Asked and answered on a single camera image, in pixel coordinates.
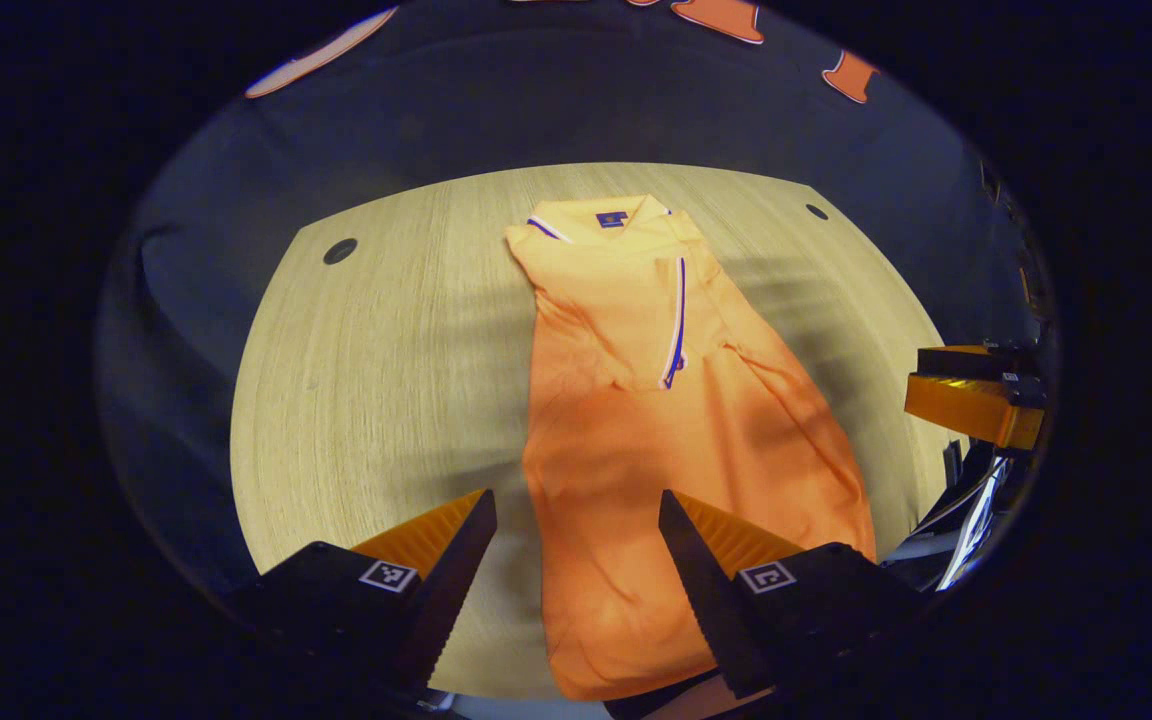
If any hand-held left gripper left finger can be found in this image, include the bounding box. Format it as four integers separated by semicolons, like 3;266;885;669
229;489;499;694

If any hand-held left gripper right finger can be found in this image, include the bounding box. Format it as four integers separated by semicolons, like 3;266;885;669
658;489;927;700

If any orange T-shirt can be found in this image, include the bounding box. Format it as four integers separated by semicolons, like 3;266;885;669
504;194;878;702

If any white metal frame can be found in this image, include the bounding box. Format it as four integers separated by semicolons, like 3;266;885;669
881;440;1012;593

